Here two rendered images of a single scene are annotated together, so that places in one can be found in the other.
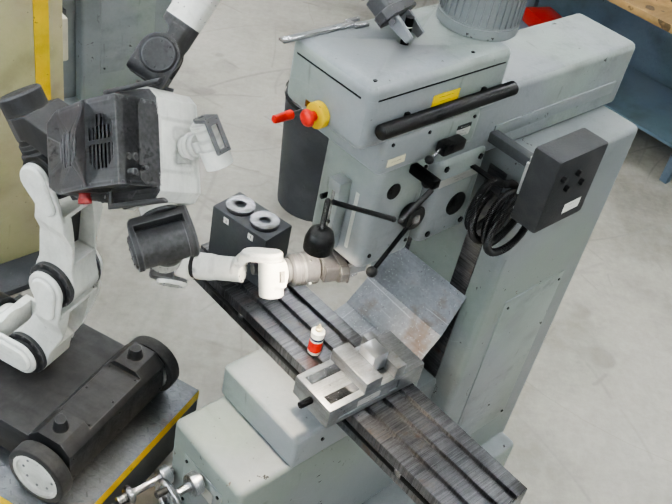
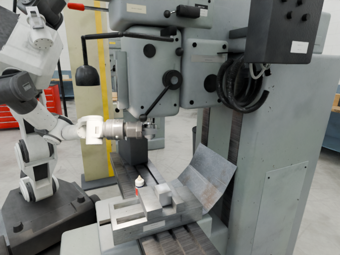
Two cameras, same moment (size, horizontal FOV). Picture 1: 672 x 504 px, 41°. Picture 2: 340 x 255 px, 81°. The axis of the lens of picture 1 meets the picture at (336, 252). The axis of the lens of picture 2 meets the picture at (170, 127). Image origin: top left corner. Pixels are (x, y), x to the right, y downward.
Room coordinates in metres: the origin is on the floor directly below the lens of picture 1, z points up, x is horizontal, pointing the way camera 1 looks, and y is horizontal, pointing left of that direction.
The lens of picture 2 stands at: (1.20, -0.47, 1.51)
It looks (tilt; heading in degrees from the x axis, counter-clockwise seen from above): 18 degrees down; 25
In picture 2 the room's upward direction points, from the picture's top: 1 degrees clockwise
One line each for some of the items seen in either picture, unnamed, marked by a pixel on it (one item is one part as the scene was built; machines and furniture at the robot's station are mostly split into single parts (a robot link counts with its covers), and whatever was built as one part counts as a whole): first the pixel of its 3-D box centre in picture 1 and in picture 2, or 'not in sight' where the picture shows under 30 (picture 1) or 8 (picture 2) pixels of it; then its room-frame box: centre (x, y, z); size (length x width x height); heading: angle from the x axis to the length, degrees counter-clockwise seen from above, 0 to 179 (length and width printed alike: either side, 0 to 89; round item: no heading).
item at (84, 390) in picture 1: (36, 359); (42, 198); (1.89, 0.84, 0.59); 0.64 x 0.52 x 0.33; 71
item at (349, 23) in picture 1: (323, 30); not in sight; (1.86, 0.13, 1.89); 0.24 x 0.04 x 0.01; 140
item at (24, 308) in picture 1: (28, 334); (39, 185); (1.90, 0.87, 0.68); 0.21 x 0.20 x 0.13; 71
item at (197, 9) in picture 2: (442, 148); (180, 13); (1.86, -0.19, 1.66); 0.12 x 0.04 x 0.04; 139
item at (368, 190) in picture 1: (369, 192); (150, 74); (1.90, -0.05, 1.47); 0.21 x 0.19 x 0.32; 49
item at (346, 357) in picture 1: (356, 367); (149, 201); (1.76, -0.12, 0.99); 0.15 x 0.06 x 0.04; 47
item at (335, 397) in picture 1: (361, 372); (155, 207); (1.78, -0.14, 0.96); 0.35 x 0.15 x 0.11; 137
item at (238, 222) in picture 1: (249, 237); (132, 143); (2.20, 0.27, 1.00); 0.22 x 0.12 x 0.20; 59
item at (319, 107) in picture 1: (317, 114); not in sight; (1.73, 0.10, 1.76); 0.06 x 0.02 x 0.06; 49
